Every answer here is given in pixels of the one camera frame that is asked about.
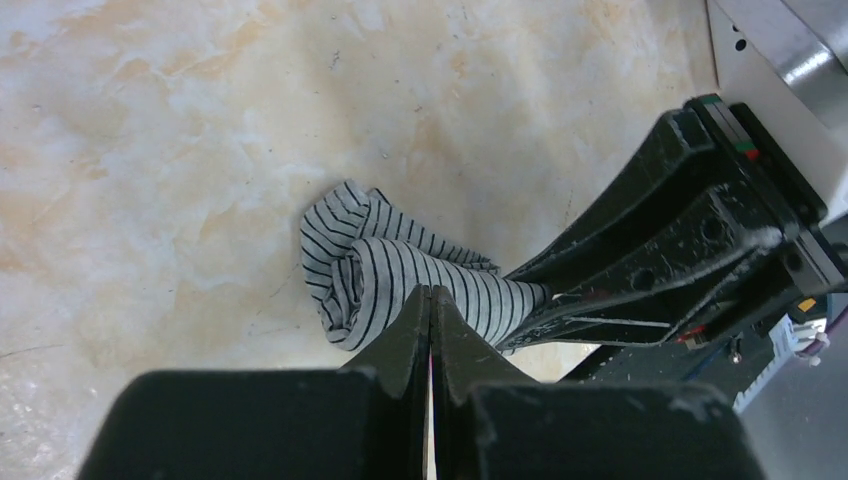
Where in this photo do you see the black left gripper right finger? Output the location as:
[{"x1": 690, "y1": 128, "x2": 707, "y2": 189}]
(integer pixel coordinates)
[{"x1": 430, "y1": 287, "x2": 764, "y2": 479}]

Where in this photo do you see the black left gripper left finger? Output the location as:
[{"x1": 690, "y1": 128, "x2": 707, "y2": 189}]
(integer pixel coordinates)
[{"x1": 79, "y1": 286, "x2": 432, "y2": 479}]

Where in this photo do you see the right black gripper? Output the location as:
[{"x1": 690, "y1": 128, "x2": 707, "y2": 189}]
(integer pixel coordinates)
[{"x1": 496, "y1": 95, "x2": 847, "y2": 350}]

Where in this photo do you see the grey striped underwear orange trim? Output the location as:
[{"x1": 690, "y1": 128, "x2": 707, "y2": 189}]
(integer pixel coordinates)
[{"x1": 300, "y1": 180, "x2": 552, "y2": 351}]

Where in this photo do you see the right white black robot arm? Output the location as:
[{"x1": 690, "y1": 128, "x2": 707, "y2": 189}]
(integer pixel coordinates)
[{"x1": 497, "y1": 1, "x2": 847, "y2": 349}]

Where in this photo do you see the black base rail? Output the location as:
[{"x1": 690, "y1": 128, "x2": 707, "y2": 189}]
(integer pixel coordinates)
[{"x1": 564, "y1": 329, "x2": 792, "y2": 414}]

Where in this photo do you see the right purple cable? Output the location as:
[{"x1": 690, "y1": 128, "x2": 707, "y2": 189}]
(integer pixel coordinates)
[{"x1": 798, "y1": 304, "x2": 848, "y2": 367}]

